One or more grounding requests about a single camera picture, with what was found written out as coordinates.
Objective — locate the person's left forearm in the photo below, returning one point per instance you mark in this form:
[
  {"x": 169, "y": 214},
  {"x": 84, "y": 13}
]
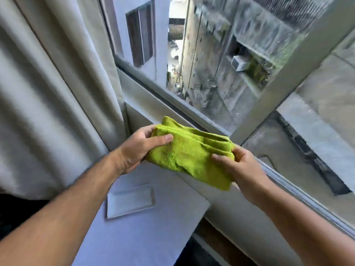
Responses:
[{"x": 59, "y": 218}]

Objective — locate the white cabinet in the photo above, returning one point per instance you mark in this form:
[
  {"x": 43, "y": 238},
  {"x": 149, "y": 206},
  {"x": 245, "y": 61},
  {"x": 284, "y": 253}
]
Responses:
[{"x": 144, "y": 227}]

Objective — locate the white window frame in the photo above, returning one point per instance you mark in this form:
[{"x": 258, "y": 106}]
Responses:
[{"x": 277, "y": 88}]

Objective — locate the person's left thumb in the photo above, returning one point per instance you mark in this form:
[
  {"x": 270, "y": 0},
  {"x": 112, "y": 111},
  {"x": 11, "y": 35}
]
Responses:
[{"x": 160, "y": 141}]

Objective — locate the beige curtain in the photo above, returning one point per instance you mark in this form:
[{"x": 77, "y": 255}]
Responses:
[{"x": 55, "y": 88}]

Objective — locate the person's right hand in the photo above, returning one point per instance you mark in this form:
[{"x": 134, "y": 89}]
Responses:
[{"x": 246, "y": 170}]

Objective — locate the person's right thumb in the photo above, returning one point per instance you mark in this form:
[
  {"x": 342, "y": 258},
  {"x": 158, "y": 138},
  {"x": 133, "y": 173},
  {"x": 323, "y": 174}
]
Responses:
[{"x": 223, "y": 161}]

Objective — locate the green microfiber cloth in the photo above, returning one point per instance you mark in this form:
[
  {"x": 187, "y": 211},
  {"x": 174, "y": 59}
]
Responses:
[{"x": 191, "y": 155}]

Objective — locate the person's left hand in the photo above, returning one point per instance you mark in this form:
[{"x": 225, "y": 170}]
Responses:
[{"x": 133, "y": 153}]

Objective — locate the white rectangular tray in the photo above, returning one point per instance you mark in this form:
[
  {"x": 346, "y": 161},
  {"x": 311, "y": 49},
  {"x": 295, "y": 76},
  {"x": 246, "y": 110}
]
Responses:
[{"x": 130, "y": 201}]

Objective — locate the white air conditioner unit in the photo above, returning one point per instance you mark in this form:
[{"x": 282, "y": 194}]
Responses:
[{"x": 239, "y": 63}]

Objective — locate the person's right forearm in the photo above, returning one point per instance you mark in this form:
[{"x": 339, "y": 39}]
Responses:
[{"x": 305, "y": 229}]

